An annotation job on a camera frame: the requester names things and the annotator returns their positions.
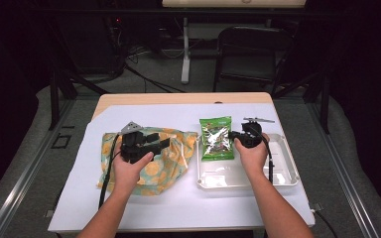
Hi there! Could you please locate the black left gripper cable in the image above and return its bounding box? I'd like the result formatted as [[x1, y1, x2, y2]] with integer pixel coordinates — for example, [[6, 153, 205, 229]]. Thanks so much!
[[97, 132, 121, 210]]

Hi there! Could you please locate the black folding chair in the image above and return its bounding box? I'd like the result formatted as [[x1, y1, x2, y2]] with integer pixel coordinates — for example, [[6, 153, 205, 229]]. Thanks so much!
[[212, 25, 296, 96]]

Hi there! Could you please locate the white table sheet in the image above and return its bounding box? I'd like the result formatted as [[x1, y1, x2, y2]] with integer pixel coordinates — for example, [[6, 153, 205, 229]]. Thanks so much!
[[48, 102, 316, 233]]

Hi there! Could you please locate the white desk leg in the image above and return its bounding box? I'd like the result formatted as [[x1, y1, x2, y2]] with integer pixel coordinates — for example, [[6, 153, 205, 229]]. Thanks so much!
[[181, 17, 191, 85]]

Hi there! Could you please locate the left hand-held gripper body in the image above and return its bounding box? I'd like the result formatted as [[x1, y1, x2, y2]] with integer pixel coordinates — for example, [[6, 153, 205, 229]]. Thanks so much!
[[120, 121, 153, 165]]

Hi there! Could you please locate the green snack packet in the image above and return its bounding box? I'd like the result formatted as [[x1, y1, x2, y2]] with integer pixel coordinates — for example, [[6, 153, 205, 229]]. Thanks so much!
[[198, 115, 235, 163]]

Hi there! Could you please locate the aluminium floor rail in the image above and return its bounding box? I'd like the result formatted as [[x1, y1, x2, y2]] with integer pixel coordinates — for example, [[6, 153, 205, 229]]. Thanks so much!
[[305, 101, 381, 238], [0, 98, 77, 238]]

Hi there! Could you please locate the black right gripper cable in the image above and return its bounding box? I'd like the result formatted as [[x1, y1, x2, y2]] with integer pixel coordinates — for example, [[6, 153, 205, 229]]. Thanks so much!
[[260, 125, 276, 184]]

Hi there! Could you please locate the orange print drawstring bag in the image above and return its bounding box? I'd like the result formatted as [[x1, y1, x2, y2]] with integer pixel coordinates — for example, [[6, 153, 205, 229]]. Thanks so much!
[[96, 126, 199, 197]]

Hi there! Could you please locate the black metal stand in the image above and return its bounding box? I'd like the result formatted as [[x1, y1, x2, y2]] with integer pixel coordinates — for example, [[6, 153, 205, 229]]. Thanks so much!
[[272, 69, 331, 135], [47, 63, 111, 131]]

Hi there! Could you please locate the black floor cable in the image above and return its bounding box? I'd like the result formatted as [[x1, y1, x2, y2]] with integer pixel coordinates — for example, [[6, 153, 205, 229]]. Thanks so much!
[[124, 63, 187, 94]]

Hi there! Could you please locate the black cable with plug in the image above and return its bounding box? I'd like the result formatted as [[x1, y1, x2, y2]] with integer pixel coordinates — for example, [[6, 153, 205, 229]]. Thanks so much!
[[312, 202, 339, 238]]

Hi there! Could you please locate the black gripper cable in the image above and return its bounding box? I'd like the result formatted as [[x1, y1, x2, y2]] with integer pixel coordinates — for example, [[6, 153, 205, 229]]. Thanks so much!
[[260, 125, 276, 184], [97, 132, 121, 210]]

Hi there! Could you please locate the person's left hand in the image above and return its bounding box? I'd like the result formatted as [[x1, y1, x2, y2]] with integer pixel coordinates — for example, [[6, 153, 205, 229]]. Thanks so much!
[[112, 152, 155, 193]]

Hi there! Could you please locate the white plastic tray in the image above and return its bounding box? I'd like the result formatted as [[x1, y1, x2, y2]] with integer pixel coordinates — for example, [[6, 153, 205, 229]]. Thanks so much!
[[196, 133, 301, 190]]

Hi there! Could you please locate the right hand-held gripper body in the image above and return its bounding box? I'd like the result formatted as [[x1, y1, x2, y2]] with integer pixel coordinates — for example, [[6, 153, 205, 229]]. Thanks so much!
[[241, 117, 276, 149]]

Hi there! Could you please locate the person's right hand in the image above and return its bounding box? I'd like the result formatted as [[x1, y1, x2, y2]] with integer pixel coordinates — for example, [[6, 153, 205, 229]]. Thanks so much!
[[233, 133, 271, 175]]

